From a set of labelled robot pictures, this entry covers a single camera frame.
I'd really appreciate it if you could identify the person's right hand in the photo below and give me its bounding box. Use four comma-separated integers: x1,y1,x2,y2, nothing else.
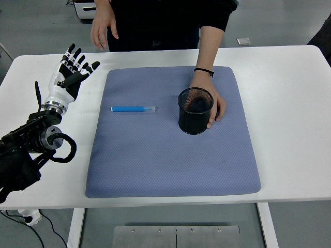
90,7,119,51

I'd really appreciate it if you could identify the white power strip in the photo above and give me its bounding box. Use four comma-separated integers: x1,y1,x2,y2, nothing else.
17,209,43,227

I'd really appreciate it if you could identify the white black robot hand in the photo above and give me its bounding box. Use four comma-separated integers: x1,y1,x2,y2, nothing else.
44,43,101,106

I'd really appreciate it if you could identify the black mesh pen holder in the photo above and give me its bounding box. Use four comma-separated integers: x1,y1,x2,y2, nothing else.
177,87,215,136

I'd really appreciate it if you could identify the person's leg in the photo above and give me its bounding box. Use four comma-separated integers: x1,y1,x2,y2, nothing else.
307,18,331,68

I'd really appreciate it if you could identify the blue-grey quilted mat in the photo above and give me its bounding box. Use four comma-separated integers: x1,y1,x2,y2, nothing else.
85,66,262,199

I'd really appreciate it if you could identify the person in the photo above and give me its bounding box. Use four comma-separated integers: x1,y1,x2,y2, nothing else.
94,0,238,52

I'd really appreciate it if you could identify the person's left hand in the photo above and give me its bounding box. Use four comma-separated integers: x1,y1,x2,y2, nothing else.
189,71,227,129

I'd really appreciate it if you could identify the white table leg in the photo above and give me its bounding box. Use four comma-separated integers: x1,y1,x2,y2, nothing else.
66,208,86,248
256,203,279,248

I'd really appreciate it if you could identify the black floor cable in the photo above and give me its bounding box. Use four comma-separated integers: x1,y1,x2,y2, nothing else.
38,213,68,248
0,209,46,248

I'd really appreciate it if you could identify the black wristband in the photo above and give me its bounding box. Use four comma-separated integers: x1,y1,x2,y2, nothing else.
193,68,215,78

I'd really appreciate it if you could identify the white box appliance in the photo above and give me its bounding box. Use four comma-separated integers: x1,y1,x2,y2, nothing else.
73,0,97,21

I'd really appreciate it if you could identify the blue marker with clear cap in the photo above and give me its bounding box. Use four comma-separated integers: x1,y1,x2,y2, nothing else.
110,105,158,113

